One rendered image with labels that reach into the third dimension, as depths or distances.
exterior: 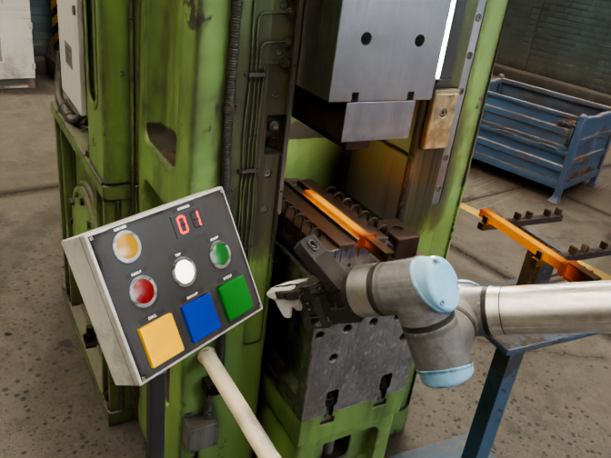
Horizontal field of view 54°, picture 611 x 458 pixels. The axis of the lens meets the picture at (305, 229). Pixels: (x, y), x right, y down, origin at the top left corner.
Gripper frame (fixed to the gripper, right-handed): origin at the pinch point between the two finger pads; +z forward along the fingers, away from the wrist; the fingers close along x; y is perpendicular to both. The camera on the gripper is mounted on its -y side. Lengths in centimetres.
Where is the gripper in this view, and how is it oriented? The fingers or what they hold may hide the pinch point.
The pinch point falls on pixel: (271, 289)
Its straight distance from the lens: 117.7
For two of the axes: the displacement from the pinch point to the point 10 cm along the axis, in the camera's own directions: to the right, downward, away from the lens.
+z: -7.6, 1.5, 6.3
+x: 5.8, -3.0, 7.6
